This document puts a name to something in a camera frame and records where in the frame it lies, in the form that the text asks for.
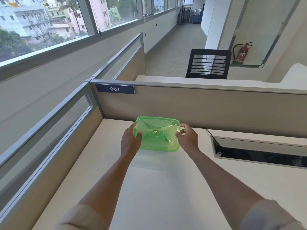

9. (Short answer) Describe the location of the green plastic food container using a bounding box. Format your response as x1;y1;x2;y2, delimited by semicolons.
133;116;181;153

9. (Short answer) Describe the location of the black mesh office chair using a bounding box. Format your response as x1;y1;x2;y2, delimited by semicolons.
185;49;232;80

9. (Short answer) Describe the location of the blue desk number plate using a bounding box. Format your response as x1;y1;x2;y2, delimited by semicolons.
95;83;135;95

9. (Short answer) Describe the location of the glass wall panel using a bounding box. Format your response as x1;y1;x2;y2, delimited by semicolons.
229;0;303;68

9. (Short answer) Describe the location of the beige cubicle partition panel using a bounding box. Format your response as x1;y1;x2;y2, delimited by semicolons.
90;79;307;148

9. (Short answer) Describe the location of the window frame row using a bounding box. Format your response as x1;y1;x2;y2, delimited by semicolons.
0;0;195;82

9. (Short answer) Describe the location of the blue chairs group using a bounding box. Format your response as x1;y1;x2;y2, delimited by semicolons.
189;8;204;24

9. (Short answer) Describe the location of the person's right forearm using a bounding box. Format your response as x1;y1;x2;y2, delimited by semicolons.
184;148;303;230

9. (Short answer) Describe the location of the red fire extinguisher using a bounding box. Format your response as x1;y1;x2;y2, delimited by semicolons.
232;42;254;65

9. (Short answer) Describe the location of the glazed cubicle side partition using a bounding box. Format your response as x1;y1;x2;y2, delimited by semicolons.
0;32;146;230

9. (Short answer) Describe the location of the person's left forearm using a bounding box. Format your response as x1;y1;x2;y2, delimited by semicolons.
55;151;138;230

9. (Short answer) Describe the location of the person's left hand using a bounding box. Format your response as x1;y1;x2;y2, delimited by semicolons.
121;122;143;156

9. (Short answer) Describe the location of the person's right hand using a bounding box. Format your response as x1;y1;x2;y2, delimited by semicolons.
175;123;199;154

